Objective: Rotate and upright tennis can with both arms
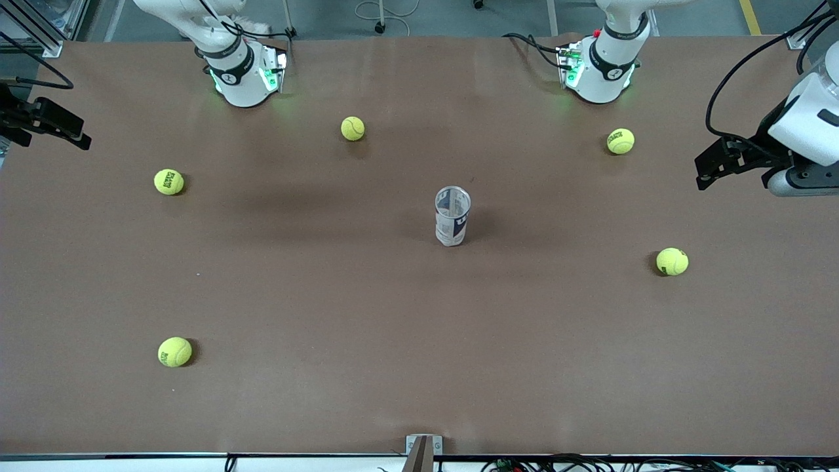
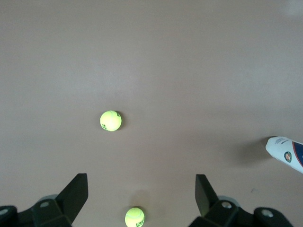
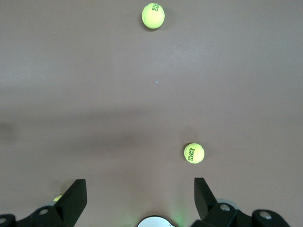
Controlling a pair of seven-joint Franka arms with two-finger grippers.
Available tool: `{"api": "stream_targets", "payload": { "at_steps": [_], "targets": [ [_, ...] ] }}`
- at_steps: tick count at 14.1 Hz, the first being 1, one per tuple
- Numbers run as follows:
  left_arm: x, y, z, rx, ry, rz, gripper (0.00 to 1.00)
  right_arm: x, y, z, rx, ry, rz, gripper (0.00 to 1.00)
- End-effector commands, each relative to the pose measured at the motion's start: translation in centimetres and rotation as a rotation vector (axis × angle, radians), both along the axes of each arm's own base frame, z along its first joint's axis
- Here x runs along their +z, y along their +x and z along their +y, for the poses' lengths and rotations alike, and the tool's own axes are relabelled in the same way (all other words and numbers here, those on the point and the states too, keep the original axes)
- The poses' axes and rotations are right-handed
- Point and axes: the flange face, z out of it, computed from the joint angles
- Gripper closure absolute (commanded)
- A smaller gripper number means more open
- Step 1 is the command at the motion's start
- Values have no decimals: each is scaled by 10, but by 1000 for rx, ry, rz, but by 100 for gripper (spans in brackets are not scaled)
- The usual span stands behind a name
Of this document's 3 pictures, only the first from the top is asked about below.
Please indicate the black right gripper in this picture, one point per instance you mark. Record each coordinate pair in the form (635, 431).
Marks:
(14, 118)

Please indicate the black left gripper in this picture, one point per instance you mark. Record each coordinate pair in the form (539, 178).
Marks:
(758, 149)

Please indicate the clear plastic tennis can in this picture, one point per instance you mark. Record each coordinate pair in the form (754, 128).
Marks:
(452, 226)

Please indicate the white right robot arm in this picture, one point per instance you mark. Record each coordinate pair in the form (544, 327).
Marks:
(239, 78)

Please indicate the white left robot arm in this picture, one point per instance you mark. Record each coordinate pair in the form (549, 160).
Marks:
(809, 124)

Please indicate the yellow-green tennis ball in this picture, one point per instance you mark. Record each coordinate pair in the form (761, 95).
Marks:
(352, 128)
(175, 352)
(620, 141)
(169, 181)
(672, 261)

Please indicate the yellow floor tape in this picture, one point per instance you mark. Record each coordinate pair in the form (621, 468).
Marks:
(750, 19)

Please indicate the white stand leg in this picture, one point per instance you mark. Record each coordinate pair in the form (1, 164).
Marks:
(550, 19)

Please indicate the grey stand leg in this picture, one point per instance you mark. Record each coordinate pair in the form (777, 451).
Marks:
(286, 16)

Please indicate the stand pole with caster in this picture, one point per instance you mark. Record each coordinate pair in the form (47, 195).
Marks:
(379, 26)

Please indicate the aluminium frame post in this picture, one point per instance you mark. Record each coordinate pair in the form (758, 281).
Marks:
(795, 40)
(52, 47)

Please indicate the white table edge rail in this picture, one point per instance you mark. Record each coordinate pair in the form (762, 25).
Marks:
(131, 464)

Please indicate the grey metal bracket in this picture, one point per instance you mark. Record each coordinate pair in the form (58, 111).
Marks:
(438, 446)

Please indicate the brown camera post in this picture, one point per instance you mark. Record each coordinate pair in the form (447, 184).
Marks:
(419, 459)

